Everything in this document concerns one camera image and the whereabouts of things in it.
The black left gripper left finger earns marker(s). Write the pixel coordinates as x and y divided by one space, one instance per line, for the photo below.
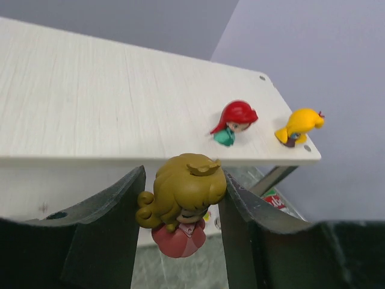
89 245

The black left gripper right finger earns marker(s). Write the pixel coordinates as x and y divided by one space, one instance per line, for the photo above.
267 248

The olive brown pink toy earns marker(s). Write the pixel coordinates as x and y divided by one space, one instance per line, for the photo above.
183 190

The yellow duck burger toy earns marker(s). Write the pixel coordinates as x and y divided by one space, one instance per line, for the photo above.
298 125

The red cherry toy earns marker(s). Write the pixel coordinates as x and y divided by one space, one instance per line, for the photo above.
236 117

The two-tier white wooden shelf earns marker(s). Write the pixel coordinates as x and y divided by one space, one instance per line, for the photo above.
78 113

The green cassava chips bag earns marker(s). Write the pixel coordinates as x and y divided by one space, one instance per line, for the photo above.
276 199

